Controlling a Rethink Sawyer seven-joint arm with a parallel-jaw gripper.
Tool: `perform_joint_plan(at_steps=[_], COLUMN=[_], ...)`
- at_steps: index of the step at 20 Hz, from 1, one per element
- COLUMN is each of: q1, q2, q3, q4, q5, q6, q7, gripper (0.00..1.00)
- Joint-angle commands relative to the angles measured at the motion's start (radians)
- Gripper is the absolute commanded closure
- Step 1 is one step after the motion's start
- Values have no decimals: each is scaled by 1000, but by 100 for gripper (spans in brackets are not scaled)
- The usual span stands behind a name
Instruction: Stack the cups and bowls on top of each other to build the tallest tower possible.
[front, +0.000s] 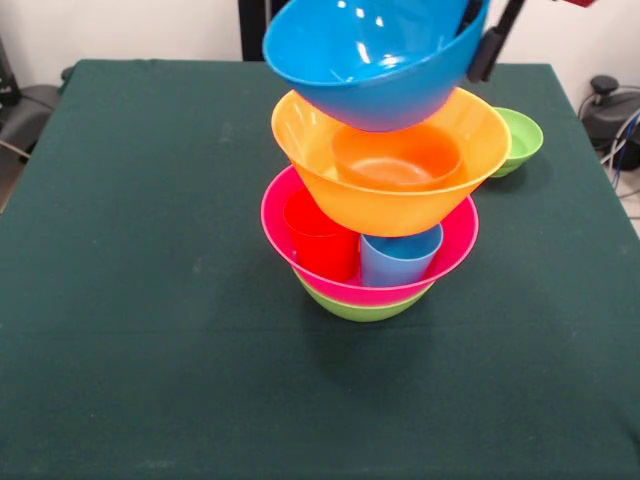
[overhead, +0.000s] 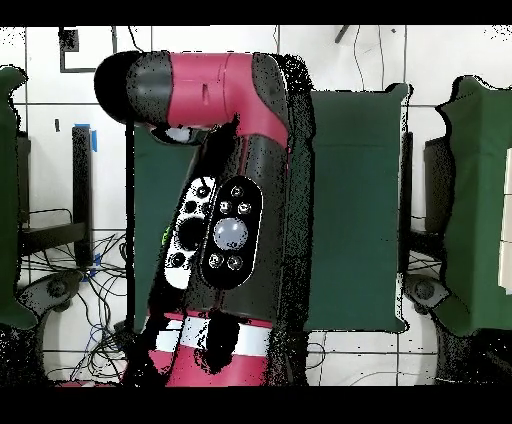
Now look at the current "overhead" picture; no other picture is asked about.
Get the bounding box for black metal post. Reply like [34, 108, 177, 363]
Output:
[400, 131, 415, 241]
[70, 124, 95, 268]

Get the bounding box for blue tape strip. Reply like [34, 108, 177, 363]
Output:
[73, 123, 98, 153]

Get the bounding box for green cloth covered side table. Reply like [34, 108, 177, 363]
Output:
[433, 75, 512, 337]
[0, 65, 39, 331]

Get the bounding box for tangled black floor cables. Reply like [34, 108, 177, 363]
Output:
[17, 231, 133, 387]

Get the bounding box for black square floor frame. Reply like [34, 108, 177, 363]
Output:
[58, 25, 120, 74]

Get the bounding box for white box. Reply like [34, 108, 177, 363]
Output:
[498, 147, 512, 295]

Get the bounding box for dark green tablecloth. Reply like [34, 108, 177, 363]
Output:
[126, 81, 413, 335]

